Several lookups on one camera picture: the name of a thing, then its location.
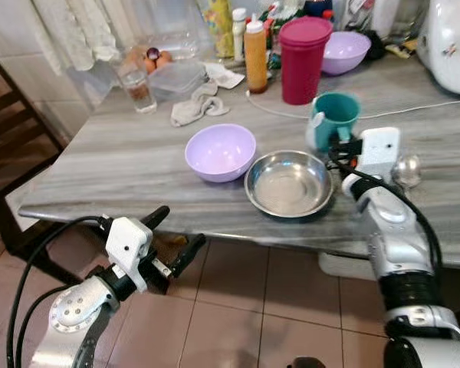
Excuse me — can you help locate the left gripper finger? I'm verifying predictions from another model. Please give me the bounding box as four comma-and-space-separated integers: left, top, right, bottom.
167, 233, 208, 279
140, 205, 172, 232

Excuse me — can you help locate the teal plastic cup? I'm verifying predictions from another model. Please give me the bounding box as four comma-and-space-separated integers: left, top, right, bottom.
306, 91, 363, 153

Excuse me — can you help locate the metal spoon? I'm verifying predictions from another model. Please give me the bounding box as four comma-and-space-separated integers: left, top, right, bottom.
391, 153, 423, 192

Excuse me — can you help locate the stainless steel bowl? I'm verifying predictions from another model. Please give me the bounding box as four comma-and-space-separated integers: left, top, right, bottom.
244, 149, 335, 219

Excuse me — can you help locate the magenta lidded plastic tumbler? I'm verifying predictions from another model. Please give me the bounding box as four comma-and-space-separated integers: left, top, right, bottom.
278, 16, 334, 107

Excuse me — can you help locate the translucent purple plastic bowl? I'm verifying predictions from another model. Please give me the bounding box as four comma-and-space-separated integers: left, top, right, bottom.
322, 31, 373, 77

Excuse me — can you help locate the pale lilac plastic bowl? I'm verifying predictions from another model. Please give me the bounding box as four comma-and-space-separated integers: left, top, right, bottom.
185, 123, 258, 184

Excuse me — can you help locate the orange sauce bottle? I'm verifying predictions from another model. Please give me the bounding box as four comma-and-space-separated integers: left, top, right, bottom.
244, 17, 269, 95

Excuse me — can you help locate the crumpled grey white rag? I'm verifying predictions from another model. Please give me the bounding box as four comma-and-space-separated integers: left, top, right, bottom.
169, 81, 232, 128

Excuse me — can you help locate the clear drinking glass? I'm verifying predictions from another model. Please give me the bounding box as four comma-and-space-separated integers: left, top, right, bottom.
116, 61, 158, 115

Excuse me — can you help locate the white folded napkin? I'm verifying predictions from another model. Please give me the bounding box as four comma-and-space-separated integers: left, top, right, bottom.
202, 61, 247, 90

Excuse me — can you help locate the white kitchen appliance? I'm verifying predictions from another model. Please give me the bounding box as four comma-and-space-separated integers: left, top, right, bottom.
416, 0, 460, 98

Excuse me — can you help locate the clear plastic lidded container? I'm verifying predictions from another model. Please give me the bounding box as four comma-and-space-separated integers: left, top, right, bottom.
147, 60, 209, 105

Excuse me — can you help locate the white capped slim bottle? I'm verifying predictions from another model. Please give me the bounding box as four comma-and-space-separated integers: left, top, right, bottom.
231, 8, 248, 64

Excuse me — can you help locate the bag of eggs and onion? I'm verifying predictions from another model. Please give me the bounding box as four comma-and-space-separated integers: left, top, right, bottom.
125, 44, 176, 75

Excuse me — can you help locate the black robot foot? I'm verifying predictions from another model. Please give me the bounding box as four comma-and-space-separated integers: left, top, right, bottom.
287, 356, 327, 368

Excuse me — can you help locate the yellow printed package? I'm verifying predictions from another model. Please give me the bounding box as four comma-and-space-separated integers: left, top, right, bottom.
205, 0, 235, 60

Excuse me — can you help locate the dark wooden chair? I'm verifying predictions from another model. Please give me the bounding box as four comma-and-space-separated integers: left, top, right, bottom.
0, 50, 84, 286

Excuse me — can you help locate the hanging pale patterned towel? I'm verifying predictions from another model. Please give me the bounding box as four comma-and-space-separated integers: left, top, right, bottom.
29, 0, 122, 75

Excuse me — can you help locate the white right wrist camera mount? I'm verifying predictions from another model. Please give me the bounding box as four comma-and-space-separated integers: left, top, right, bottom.
357, 127, 403, 182

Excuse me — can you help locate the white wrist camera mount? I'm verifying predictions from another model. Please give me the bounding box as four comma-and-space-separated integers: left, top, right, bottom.
105, 217, 153, 293
357, 127, 403, 182

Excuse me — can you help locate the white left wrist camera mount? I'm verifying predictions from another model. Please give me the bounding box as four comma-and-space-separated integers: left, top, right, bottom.
105, 217, 153, 293

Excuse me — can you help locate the white power cable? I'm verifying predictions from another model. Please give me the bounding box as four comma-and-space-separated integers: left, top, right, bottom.
246, 90, 460, 123

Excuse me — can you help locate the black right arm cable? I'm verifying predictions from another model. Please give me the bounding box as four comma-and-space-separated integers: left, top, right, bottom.
328, 150, 444, 271

